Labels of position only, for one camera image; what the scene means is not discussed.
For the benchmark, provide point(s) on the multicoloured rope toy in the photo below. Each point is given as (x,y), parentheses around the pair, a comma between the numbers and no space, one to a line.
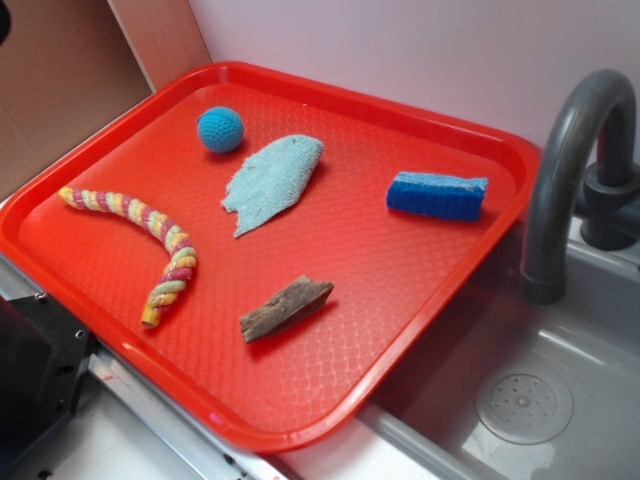
(183,261)

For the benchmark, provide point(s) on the grey sink faucet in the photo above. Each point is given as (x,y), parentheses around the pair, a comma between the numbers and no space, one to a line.
(587,171)

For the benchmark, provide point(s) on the brown cardboard box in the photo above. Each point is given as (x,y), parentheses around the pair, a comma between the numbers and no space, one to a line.
(68,68)

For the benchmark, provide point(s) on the blue sponge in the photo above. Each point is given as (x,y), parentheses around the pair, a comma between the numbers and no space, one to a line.
(439,196)

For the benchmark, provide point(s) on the light blue cloth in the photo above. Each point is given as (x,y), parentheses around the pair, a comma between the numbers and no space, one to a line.
(271,181)

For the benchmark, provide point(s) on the red plastic tray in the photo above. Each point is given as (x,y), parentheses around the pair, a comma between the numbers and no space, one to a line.
(392,271)

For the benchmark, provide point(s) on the grey plastic sink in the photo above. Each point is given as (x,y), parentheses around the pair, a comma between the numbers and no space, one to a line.
(501,388)

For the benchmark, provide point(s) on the blue dimpled ball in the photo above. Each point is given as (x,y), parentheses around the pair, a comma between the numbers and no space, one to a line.
(220,129)

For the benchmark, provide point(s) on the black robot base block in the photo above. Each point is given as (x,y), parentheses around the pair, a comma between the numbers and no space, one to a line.
(44,356)

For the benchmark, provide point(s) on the brown wood chip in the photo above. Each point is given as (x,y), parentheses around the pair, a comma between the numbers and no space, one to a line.
(298,301)

